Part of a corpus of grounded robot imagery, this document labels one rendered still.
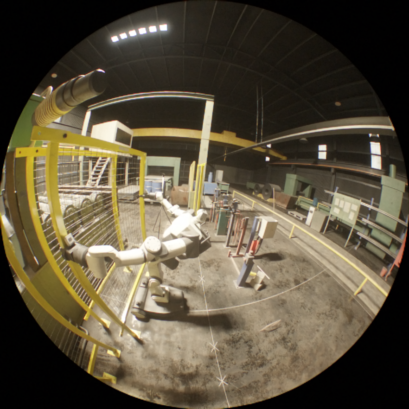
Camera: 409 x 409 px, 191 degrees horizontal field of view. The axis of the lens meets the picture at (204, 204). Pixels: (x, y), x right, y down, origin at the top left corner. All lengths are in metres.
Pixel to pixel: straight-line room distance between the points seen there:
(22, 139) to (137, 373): 2.16
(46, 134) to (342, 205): 6.97
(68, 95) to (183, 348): 2.10
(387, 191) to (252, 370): 8.48
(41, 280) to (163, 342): 1.43
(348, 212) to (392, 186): 3.76
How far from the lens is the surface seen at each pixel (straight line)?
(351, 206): 6.39
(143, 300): 1.74
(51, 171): 0.62
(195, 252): 0.75
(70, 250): 0.65
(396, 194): 8.73
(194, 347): 1.70
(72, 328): 1.16
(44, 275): 1.67
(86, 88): 0.64
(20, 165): 1.43
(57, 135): 0.64
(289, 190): 11.91
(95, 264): 0.54
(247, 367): 1.80
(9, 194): 1.42
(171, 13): 9.98
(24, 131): 1.32
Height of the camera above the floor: 1.68
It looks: 15 degrees down
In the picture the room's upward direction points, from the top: 7 degrees clockwise
